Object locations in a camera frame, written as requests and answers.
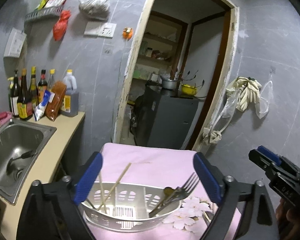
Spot metal fork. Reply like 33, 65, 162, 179
162, 172, 200, 207

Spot wooden pantry shelf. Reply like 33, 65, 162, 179
132, 10, 189, 85

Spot green pump bottle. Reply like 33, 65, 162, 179
7, 77, 15, 110

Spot dry plant twigs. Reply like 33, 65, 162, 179
169, 65, 205, 90

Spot large oil jug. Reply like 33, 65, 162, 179
60, 69, 80, 117

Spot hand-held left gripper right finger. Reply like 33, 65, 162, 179
193, 152, 275, 240

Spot pink scrub brush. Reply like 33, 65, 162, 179
0, 111, 13, 124

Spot black ladle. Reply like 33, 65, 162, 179
6, 150, 38, 175

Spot clear plastic bag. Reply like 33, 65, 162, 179
220, 97, 238, 119

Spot white wall socket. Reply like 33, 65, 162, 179
99, 22, 117, 38

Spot white hanging slotted basket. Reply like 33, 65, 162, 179
3, 27, 27, 58

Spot beige kitchen counter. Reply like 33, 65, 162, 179
0, 111, 86, 240

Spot white wall cable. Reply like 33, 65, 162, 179
119, 39, 128, 80

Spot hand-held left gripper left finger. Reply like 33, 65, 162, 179
16, 151, 103, 240

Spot grey wall shelf basket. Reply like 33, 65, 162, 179
24, 6, 63, 23

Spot dark bottle red label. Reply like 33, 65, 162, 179
37, 69, 48, 104

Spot person's right hand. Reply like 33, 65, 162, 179
276, 200, 297, 230

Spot pink floral tablecloth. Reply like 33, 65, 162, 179
86, 142, 242, 240

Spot metal cooking pot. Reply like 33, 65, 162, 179
161, 77, 178, 90

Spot orange brown spice packet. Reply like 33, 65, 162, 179
45, 80, 67, 122

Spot white plastic utensil holder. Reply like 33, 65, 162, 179
80, 181, 183, 232

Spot brass coloured spoon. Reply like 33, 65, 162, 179
149, 186, 174, 217

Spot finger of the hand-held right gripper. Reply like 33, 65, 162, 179
256, 145, 282, 166
248, 149, 281, 175

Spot dark bottle white label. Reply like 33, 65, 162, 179
9, 69, 22, 118

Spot yellow bowl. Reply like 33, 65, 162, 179
181, 83, 198, 95

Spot white mesh bag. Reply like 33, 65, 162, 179
255, 80, 274, 119

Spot green box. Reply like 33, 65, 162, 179
134, 69, 153, 79

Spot grey cabinet appliance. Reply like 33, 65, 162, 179
134, 85, 207, 150

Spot tall dark sauce bottle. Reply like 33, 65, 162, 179
29, 66, 39, 113

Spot red plastic bag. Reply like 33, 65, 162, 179
52, 10, 72, 42

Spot clear bag of dried goods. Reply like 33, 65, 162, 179
78, 0, 117, 20

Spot blue white packet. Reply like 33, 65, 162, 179
34, 90, 53, 122

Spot black bag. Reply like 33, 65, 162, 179
129, 95, 147, 135

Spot cream rubber gloves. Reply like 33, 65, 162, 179
226, 77, 262, 112

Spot white hose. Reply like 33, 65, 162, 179
210, 85, 248, 135

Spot wooden door frame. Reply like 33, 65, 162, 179
111, 0, 240, 153

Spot white wall switch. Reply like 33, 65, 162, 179
84, 21, 103, 37

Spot knotted beige rag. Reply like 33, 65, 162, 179
202, 126, 223, 145

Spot stainless steel sink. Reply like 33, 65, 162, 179
0, 119, 57, 205

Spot dark bottle yellow label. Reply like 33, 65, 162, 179
17, 69, 33, 121

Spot clear bottle yellow cap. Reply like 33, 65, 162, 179
48, 69, 57, 85

